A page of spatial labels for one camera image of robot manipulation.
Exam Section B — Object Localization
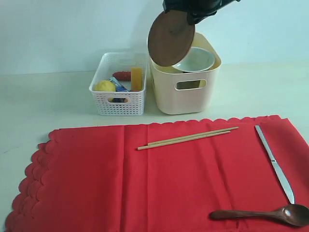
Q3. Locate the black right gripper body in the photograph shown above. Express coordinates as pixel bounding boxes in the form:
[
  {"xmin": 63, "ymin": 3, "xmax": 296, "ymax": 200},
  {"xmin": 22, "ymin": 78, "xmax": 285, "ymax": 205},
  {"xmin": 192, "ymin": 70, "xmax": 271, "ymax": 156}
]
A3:
[{"xmin": 163, "ymin": 0, "xmax": 234, "ymax": 14}]

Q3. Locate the brown wooden plate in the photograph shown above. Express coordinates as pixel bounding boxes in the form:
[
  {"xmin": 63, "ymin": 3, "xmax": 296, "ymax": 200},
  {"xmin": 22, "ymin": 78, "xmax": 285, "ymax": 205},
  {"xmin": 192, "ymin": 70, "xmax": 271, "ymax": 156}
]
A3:
[{"xmin": 147, "ymin": 10, "xmax": 195, "ymax": 67}]

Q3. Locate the white ceramic bowl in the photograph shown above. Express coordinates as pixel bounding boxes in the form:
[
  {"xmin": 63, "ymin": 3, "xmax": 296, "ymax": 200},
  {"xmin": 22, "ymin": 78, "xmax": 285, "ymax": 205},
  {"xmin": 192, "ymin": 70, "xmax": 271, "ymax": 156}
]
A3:
[{"xmin": 172, "ymin": 47, "xmax": 215, "ymax": 73}]

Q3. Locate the stainless steel cup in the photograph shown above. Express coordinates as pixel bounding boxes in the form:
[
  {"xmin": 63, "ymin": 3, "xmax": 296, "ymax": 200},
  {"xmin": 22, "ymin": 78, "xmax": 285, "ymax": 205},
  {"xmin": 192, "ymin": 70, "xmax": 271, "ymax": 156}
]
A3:
[{"xmin": 176, "ymin": 80, "xmax": 200, "ymax": 90}]

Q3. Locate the yellow cheese wedge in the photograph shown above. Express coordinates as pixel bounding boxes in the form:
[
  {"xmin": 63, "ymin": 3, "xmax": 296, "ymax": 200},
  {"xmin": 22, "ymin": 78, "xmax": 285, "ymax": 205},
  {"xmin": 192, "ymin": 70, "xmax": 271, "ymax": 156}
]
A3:
[{"xmin": 131, "ymin": 67, "xmax": 142, "ymax": 91}]

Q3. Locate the red sausage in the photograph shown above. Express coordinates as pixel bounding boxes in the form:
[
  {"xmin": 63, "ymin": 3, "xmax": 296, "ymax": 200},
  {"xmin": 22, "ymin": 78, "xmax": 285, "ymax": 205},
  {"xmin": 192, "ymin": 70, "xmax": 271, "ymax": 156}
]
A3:
[{"xmin": 112, "ymin": 71, "xmax": 131, "ymax": 81}]

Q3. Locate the blue white milk carton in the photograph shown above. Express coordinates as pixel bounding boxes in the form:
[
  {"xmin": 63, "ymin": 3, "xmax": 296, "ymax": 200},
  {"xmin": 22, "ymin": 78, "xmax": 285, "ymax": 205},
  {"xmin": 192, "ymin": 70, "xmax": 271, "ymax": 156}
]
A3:
[{"xmin": 108, "ymin": 77, "xmax": 128, "ymax": 103}]

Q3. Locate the yellow lemon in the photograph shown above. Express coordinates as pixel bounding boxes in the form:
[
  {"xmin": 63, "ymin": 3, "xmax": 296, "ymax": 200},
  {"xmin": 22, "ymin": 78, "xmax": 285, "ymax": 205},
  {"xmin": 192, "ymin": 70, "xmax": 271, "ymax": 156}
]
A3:
[{"xmin": 94, "ymin": 80, "xmax": 116, "ymax": 92}]

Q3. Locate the wooden chopstick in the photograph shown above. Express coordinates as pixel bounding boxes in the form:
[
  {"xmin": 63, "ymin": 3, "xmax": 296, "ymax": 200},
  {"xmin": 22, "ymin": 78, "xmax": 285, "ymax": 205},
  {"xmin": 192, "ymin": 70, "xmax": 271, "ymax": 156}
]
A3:
[
  {"xmin": 137, "ymin": 131, "xmax": 230, "ymax": 150},
  {"xmin": 147, "ymin": 127, "xmax": 239, "ymax": 145}
]

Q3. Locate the red scalloped placemat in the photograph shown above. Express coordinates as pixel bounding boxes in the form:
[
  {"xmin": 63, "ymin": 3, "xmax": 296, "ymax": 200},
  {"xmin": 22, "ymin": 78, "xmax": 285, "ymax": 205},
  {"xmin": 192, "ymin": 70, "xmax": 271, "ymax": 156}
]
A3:
[{"xmin": 5, "ymin": 116, "xmax": 309, "ymax": 232}]

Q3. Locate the silver table knife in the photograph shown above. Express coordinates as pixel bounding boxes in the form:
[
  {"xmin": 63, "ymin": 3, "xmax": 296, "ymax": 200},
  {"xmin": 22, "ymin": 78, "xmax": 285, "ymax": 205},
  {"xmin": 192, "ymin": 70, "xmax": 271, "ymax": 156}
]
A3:
[{"xmin": 254, "ymin": 125, "xmax": 295, "ymax": 204}]

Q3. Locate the dark wooden spoon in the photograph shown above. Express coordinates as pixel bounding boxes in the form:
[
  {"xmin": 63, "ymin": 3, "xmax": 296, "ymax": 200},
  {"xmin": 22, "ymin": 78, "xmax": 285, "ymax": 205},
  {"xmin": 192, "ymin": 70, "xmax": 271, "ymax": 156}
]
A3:
[{"xmin": 209, "ymin": 204, "xmax": 309, "ymax": 227}]

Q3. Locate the cream plastic bin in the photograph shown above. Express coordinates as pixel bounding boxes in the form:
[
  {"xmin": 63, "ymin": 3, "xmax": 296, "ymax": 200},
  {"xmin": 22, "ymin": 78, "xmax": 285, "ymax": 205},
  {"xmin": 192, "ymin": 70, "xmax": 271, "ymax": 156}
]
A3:
[{"xmin": 150, "ymin": 32, "xmax": 222, "ymax": 115}]

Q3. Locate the white perforated plastic basket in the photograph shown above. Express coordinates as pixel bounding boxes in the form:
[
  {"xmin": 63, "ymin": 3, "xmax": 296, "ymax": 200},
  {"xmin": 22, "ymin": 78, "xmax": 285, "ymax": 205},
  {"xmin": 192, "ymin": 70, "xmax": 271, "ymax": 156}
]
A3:
[{"xmin": 89, "ymin": 52, "xmax": 148, "ymax": 116}]

